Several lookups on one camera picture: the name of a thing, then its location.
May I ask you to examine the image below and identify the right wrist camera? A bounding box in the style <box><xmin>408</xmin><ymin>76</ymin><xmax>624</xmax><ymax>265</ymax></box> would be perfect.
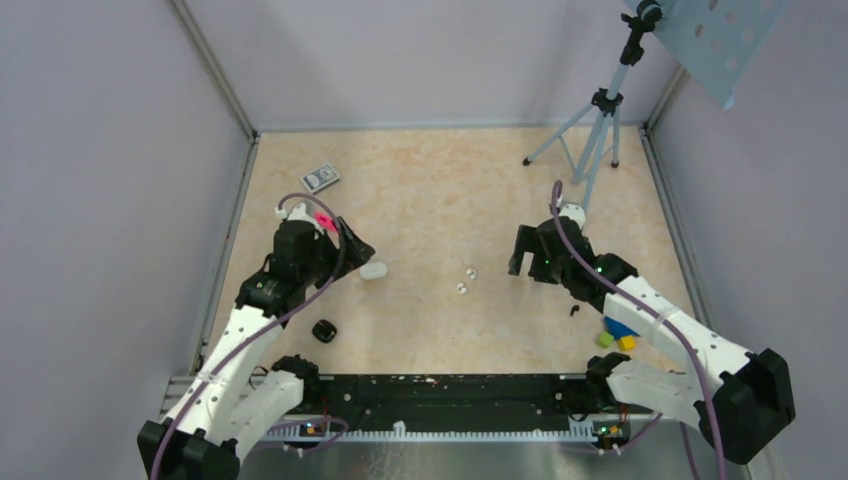
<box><xmin>556</xmin><ymin>198</ymin><xmax>586</xmax><ymax>231</ymax></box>

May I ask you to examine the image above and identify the pink marker piece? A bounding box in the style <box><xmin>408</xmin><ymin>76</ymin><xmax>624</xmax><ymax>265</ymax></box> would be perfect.
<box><xmin>314</xmin><ymin>212</ymin><xmax>338</xmax><ymax>233</ymax></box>

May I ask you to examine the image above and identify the blue toy car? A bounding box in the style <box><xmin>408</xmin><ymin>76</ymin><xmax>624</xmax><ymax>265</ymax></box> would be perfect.
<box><xmin>603</xmin><ymin>316</ymin><xmax>639</xmax><ymax>340</ymax></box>

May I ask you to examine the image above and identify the green cube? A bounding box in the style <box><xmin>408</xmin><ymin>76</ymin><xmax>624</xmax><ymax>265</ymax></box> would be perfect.
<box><xmin>596</xmin><ymin>332</ymin><xmax>615</xmax><ymax>349</ymax></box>

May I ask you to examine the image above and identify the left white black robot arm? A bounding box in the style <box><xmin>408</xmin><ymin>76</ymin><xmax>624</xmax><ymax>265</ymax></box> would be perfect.
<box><xmin>137</xmin><ymin>214</ymin><xmax>375</xmax><ymax>479</ymax></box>

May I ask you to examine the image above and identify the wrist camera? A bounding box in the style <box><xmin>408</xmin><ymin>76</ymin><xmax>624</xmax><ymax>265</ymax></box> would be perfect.
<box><xmin>556</xmin><ymin>198</ymin><xmax>586</xmax><ymax>231</ymax></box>
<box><xmin>275</xmin><ymin>202</ymin><xmax>321</xmax><ymax>228</ymax></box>

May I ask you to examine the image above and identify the yellow cube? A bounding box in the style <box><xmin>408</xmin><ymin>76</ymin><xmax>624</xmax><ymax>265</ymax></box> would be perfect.
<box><xmin>617</xmin><ymin>335</ymin><xmax>637</xmax><ymax>351</ymax></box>

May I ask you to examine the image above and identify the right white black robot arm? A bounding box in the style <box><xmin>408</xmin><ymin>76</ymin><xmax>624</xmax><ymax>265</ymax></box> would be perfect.
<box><xmin>508</xmin><ymin>216</ymin><xmax>796</xmax><ymax>465</ymax></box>

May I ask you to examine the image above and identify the purple cable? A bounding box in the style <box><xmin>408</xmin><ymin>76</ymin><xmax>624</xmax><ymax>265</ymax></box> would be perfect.
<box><xmin>550</xmin><ymin>180</ymin><xmax>730</xmax><ymax>480</ymax></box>
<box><xmin>148</xmin><ymin>192</ymin><xmax>349</xmax><ymax>480</ymax></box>

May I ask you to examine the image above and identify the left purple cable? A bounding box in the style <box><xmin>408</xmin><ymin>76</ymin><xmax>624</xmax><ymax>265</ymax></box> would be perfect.
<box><xmin>148</xmin><ymin>192</ymin><xmax>349</xmax><ymax>480</ymax></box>

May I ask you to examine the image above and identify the playing card deck box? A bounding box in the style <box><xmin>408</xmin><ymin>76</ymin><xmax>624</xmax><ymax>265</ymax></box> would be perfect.
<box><xmin>300</xmin><ymin>163</ymin><xmax>340</xmax><ymax>195</ymax></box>

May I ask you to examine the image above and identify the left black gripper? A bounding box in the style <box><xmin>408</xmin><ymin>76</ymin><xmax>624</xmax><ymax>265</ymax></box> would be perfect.
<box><xmin>299</xmin><ymin>216</ymin><xmax>374</xmax><ymax>288</ymax></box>

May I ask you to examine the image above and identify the perforated blue metal panel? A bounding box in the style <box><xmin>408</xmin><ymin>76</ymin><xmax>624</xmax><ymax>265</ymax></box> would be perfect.
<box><xmin>625</xmin><ymin>0</ymin><xmax>787</xmax><ymax>109</ymax></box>

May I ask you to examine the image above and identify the light blue tripod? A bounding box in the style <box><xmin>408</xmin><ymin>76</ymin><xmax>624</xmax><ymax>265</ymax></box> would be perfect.
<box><xmin>522</xmin><ymin>0</ymin><xmax>665</xmax><ymax>210</ymax></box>

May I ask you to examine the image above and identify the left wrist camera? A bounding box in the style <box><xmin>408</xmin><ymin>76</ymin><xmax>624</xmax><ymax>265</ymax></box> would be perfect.
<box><xmin>275</xmin><ymin>202</ymin><xmax>321</xmax><ymax>228</ymax></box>

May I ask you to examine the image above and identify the white earbud charging case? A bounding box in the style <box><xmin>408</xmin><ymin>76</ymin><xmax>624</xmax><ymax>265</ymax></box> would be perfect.
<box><xmin>359</xmin><ymin>262</ymin><xmax>388</xmax><ymax>281</ymax></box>

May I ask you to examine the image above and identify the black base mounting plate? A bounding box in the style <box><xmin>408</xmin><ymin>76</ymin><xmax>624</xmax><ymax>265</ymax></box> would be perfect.
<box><xmin>282</xmin><ymin>373</ymin><xmax>647</xmax><ymax>433</ymax></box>

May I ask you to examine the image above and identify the black earbud case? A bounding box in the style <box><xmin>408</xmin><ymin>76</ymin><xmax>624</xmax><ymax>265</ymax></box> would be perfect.
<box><xmin>311</xmin><ymin>319</ymin><xmax>338</xmax><ymax>344</ymax></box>

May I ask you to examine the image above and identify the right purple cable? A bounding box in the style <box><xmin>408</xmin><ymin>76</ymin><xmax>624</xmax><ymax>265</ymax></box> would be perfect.
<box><xmin>550</xmin><ymin>180</ymin><xmax>730</xmax><ymax>480</ymax></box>

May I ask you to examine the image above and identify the white toothed cable rail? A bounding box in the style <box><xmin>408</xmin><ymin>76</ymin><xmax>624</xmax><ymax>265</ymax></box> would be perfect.
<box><xmin>259</xmin><ymin>421</ymin><xmax>597</xmax><ymax>444</ymax></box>

